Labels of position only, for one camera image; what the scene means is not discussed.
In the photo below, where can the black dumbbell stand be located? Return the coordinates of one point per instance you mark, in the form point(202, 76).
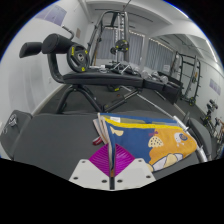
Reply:
point(210, 115)

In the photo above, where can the small tan wall plaque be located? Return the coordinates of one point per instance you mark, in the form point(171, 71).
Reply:
point(78, 33)

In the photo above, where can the black upright box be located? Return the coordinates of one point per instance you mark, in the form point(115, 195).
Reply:
point(173, 91)

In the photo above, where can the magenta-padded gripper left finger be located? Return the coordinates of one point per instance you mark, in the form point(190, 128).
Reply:
point(90, 175)

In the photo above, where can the black padded weight bench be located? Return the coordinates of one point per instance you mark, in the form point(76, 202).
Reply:
point(50, 136)

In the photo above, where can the wide grey window curtain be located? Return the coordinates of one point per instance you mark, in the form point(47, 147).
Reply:
point(135, 46)

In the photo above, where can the black yellow-marked weight plate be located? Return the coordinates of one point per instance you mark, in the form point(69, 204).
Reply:
point(78, 58)

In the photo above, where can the dumbbell group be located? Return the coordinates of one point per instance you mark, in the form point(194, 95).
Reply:
point(155, 76)

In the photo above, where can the black squat rack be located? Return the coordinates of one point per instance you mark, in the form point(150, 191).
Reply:
point(195, 80)

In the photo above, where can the narrow grey window curtain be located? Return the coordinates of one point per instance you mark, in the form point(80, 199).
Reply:
point(160, 56)

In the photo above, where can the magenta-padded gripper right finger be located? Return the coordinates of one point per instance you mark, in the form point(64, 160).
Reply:
point(136, 173)

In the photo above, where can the small purple wall poster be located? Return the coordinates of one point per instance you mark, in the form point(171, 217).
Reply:
point(215, 86)

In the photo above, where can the black bench with roller pads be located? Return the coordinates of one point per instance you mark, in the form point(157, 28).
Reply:
point(100, 78)

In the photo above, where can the long ceiling light strip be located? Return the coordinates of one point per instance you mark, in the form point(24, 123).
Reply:
point(180, 10)

